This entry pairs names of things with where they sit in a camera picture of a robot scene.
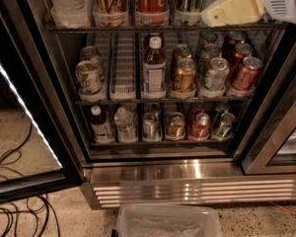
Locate gold can top shelf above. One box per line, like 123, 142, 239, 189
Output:
93, 0, 128, 27

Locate clear water bottle bottom shelf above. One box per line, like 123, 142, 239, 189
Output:
113, 107, 138, 143

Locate gold can rear middle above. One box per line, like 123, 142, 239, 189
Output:
172, 43, 192, 64

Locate gold can bottom shelf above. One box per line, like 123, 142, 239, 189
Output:
166, 113, 185, 140

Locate red can bottom shelf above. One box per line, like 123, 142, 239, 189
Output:
189, 113, 210, 141

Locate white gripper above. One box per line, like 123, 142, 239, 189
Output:
201, 0, 296, 28

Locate white green can rear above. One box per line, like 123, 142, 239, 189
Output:
198, 43, 221, 65

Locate silver can bottom shelf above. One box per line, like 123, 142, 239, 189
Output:
142, 113, 162, 142

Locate gold can shelf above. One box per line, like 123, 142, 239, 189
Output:
93, 0, 128, 27
166, 113, 185, 140

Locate open glass fridge door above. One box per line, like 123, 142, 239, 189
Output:
0, 0, 83, 204

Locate black floor cables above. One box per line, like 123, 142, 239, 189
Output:
0, 120, 62, 237

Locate top wire shelf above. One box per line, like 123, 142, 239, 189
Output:
45, 23, 288, 34

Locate white green can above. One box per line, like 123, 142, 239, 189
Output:
199, 57, 229, 98
198, 43, 221, 65

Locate clear plastic bin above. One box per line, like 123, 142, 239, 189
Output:
111, 203, 222, 237

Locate red cola can top shelf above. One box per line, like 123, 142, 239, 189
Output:
135, 0, 170, 27

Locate gold can front middle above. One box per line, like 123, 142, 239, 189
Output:
171, 58, 196, 99

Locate white green can front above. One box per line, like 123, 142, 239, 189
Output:
199, 57, 229, 98

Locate brown tea bottle bottom shelf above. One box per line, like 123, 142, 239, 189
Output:
90, 105, 114, 143

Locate green can bottom shelf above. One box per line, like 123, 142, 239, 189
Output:
211, 113, 236, 141

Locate green 7up can front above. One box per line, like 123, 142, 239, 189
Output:
76, 61, 105, 103

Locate white empty shelf glide tray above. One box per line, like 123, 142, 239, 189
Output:
110, 34, 136, 101

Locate brown tea bottle middle shelf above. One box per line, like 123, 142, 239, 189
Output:
142, 37, 166, 99

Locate brown tea bottle shelf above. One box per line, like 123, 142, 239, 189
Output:
90, 105, 114, 143
142, 37, 166, 99

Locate closed right fridge door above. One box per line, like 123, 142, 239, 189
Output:
242, 59, 296, 176

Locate red can front middle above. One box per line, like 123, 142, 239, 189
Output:
230, 56, 262, 92

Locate silver can behind 7up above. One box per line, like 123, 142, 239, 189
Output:
80, 45, 104, 77

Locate middle wire shelf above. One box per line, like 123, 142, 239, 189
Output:
75, 96, 251, 106

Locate stainless fridge base grille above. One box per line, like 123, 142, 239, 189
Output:
81, 159, 296, 209

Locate green can top shelf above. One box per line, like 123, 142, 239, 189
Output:
175, 0, 206, 26

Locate wire shelf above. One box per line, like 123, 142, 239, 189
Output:
75, 96, 251, 106
45, 23, 288, 34
90, 138, 232, 147

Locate bottom wire shelf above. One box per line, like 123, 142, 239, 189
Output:
90, 138, 232, 147

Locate green can shelf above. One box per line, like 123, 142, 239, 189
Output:
211, 113, 236, 141
175, 0, 206, 26

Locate red can rear middle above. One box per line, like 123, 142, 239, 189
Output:
222, 31, 246, 52

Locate orange floor cable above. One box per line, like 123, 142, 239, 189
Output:
269, 200, 296, 219

